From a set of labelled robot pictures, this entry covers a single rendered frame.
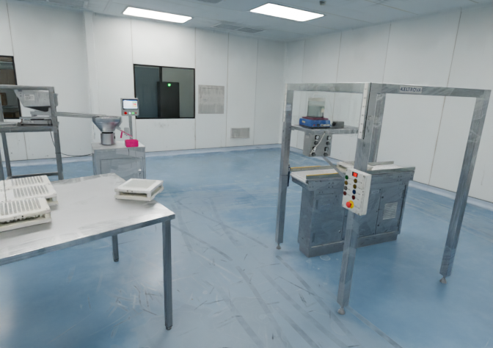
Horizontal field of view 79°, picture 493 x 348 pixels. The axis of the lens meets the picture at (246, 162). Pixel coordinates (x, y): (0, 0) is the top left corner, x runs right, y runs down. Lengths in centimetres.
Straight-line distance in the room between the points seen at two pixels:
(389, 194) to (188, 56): 546
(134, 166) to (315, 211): 252
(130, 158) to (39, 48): 337
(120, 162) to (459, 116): 508
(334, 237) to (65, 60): 579
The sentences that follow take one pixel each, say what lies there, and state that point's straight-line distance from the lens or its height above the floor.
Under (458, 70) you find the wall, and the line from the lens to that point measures 587.
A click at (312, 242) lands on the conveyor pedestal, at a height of 17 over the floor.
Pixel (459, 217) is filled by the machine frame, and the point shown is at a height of 62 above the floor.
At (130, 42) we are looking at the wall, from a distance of 713.
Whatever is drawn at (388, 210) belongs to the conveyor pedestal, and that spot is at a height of 38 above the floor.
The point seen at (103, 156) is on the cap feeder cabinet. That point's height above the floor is 67.
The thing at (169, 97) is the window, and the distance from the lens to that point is 726.
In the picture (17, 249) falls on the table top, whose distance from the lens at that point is 173.
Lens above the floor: 155
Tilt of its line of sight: 13 degrees down
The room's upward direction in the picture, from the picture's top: 2 degrees clockwise
